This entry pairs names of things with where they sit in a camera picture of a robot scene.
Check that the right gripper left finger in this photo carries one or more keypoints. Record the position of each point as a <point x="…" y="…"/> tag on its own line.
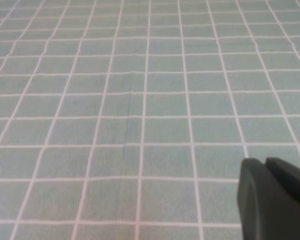
<point x="270" y="207"/>

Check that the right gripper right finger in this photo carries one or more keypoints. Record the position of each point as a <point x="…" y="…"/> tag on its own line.
<point x="292" y="177"/>

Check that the green checked tablecloth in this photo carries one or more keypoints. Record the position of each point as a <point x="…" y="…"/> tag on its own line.
<point x="115" y="100"/>

